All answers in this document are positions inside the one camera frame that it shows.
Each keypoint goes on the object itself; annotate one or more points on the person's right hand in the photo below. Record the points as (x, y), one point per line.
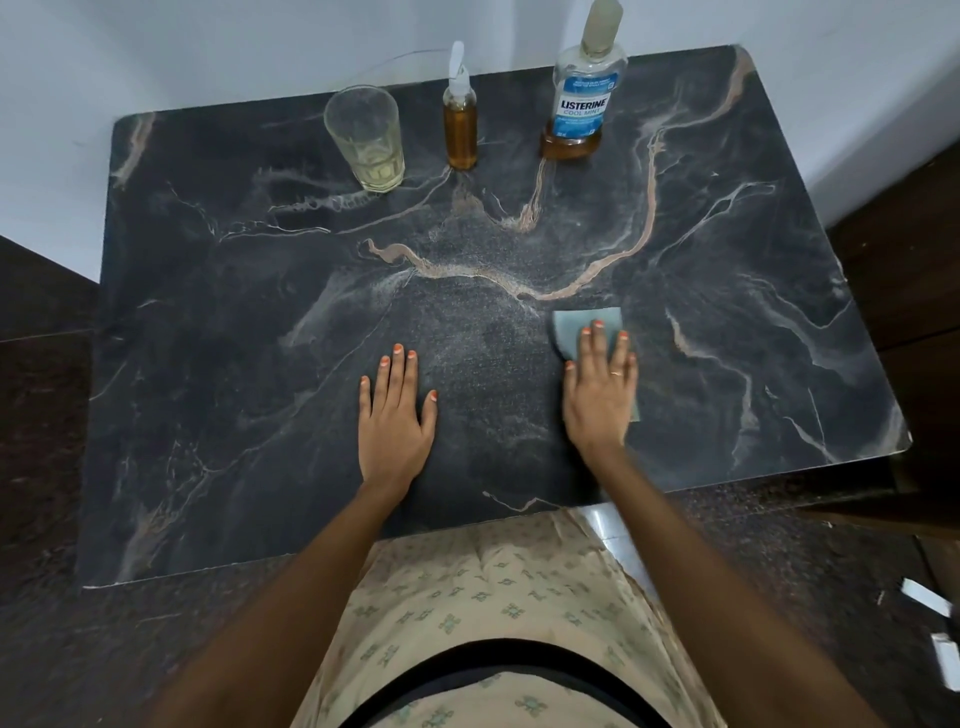
(600, 405)

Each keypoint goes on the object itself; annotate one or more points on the person's left hand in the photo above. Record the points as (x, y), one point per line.
(394, 435)

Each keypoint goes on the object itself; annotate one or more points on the grey-blue cloth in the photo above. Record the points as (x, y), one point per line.
(574, 330)

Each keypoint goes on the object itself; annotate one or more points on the clear drinking glass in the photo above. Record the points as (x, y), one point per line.
(367, 142)

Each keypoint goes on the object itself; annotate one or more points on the mouthwash bottle with blue label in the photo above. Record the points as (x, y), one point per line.
(581, 101)

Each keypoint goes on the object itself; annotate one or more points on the small clear pump bottle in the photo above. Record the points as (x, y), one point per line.
(460, 127)

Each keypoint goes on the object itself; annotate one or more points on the white pump dispenser head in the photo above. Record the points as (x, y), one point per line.
(458, 71)

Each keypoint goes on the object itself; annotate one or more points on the translucent mouthwash bottle cap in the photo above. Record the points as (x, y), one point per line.
(602, 28)

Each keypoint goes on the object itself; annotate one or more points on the person's right forearm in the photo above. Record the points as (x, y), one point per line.
(727, 600)

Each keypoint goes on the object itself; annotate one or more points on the person's left forearm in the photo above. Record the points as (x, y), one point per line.
(277, 615)

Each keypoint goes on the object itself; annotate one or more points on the black marble table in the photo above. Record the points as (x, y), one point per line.
(262, 337)

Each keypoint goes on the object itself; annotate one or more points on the beige patterned clothing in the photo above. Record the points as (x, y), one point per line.
(502, 615)

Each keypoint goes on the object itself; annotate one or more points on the dark wooden cabinet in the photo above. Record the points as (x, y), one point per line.
(900, 322)

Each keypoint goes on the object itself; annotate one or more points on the white paper scrap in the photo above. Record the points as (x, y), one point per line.
(947, 660)
(926, 598)

